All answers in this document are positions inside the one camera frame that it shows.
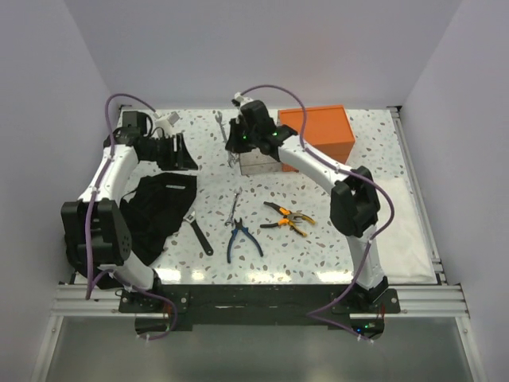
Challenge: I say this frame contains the white folded cloth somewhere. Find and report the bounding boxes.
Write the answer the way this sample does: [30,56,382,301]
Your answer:
[376,178,437,284]

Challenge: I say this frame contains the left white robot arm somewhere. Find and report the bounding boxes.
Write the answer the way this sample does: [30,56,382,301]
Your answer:
[60,111,198,312]

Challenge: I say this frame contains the orange storage box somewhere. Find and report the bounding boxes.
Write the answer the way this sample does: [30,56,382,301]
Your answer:
[277,104,356,173]

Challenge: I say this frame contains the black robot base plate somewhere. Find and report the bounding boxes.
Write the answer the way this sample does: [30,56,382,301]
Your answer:
[119,284,401,334]

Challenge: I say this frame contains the small silver open-end wrench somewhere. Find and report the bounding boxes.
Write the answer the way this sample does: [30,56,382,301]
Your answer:
[224,188,243,227]

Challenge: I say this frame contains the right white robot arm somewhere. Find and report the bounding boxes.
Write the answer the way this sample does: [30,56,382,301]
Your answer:
[226,95,388,313]

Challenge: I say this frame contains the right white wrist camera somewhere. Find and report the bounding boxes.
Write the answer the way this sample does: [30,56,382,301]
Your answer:
[231,92,252,110]

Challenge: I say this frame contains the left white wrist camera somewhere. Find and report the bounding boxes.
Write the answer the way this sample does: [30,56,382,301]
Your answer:
[153,111,180,138]

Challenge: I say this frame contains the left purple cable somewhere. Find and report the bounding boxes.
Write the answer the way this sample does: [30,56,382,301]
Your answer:
[85,93,178,340]

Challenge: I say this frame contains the orange-black combination pliers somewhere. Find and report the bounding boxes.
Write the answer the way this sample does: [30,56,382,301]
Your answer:
[259,213,315,237]

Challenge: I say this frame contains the purple cable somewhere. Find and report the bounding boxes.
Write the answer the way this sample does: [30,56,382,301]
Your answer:
[234,84,395,342]
[85,93,178,340]

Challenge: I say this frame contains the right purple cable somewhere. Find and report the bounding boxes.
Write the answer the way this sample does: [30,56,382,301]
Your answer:
[234,84,395,342]

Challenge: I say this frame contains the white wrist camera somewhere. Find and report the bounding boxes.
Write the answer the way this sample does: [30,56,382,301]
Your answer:
[231,92,252,110]
[153,111,180,138]

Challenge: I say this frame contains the blue-handled cutting pliers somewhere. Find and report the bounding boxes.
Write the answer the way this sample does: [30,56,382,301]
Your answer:
[227,218,264,264]

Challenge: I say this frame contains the black drawstring fabric bag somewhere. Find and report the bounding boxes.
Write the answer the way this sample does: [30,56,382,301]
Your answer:
[64,172,199,290]

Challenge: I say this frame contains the black-handled adjustable wrench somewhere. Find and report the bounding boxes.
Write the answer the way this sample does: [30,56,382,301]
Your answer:
[184,209,214,256]

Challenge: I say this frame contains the large silver combination wrench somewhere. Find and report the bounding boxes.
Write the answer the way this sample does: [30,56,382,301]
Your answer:
[215,111,238,168]

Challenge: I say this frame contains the aluminium frame rail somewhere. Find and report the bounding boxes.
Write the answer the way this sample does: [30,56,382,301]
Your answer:
[51,285,120,318]

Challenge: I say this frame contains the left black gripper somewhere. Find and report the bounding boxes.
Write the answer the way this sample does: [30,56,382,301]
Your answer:
[142,133,199,171]

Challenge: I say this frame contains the orange-black long-nose pliers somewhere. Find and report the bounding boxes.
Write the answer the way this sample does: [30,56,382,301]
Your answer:
[263,201,316,224]

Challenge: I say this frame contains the clear acrylic drawer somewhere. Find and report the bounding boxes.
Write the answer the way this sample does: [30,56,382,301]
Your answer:
[239,149,282,176]

